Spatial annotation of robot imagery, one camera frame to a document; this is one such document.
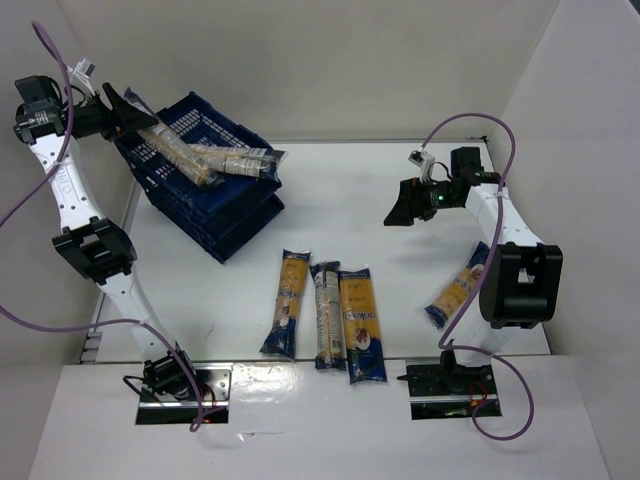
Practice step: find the middle dark spaghetti bag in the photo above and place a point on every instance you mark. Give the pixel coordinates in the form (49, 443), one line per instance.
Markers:
(329, 329)

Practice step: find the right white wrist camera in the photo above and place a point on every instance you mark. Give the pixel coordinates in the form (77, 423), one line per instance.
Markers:
(425, 161)

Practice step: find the grasped blue yellow spaghetti bag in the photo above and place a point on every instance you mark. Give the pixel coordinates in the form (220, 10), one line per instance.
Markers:
(166, 141)

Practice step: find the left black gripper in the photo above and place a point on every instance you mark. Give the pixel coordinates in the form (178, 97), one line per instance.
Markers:
(110, 116)

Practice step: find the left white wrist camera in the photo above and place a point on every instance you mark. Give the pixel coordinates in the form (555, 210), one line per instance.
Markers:
(81, 74)

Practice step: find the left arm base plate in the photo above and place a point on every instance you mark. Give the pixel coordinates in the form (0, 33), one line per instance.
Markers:
(214, 385)

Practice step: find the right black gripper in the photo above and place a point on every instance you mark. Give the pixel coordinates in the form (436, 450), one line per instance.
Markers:
(417, 197)

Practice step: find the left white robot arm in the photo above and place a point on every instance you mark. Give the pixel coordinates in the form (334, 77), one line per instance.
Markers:
(97, 248)

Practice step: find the left spaghetti bag on table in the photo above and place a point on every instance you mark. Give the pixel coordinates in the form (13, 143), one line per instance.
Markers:
(281, 339)

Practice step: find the pasta bag in tray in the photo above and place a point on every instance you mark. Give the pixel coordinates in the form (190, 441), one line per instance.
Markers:
(261, 163)

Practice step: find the far right spaghetti bag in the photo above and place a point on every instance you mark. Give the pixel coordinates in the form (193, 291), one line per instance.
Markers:
(458, 290)

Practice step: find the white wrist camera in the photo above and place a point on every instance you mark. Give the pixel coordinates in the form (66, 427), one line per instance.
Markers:
(81, 74)
(425, 161)

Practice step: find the blue stacked plastic trays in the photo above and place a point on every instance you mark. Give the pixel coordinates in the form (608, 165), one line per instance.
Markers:
(221, 218)

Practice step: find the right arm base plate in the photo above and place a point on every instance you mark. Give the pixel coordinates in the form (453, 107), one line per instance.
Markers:
(430, 392)

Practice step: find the wide yellow spaghetti bag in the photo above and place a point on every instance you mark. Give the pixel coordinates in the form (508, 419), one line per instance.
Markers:
(363, 345)

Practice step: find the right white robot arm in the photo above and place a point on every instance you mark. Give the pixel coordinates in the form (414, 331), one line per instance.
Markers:
(518, 282)

